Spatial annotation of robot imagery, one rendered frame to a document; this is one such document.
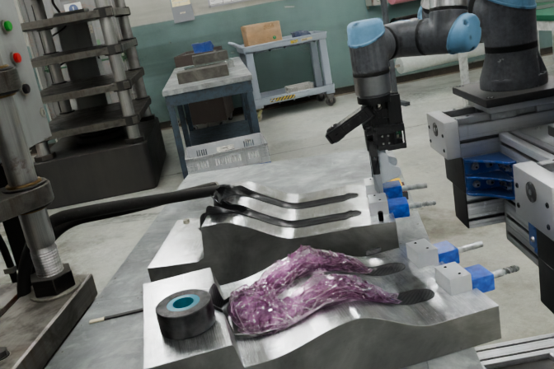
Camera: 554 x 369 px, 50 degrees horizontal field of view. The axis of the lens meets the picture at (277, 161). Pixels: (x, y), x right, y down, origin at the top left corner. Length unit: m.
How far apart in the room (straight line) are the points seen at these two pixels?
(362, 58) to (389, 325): 0.57
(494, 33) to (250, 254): 0.74
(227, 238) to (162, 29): 6.40
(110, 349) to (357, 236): 0.49
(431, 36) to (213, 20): 6.32
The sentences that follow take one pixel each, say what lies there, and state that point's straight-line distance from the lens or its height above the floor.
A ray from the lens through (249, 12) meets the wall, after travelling 7.49.
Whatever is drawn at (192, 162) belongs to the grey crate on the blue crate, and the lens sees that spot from 4.27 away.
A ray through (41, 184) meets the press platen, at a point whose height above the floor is 1.04.
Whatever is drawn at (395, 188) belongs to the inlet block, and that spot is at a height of 0.90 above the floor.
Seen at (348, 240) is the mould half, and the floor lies 0.86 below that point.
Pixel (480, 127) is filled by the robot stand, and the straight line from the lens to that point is 1.45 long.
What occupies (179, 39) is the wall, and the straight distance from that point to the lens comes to 7.49.
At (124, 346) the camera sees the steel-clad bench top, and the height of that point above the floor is 0.80.
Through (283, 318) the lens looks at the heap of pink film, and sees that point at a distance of 0.90.
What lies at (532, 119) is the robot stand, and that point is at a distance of 1.50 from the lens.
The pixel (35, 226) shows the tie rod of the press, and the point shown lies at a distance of 1.40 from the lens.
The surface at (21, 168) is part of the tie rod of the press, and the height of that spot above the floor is 1.08.
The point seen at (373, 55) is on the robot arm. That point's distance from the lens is 1.22.
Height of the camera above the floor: 1.33
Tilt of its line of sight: 15 degrees down
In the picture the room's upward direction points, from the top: 10 degrees counter-clockwise
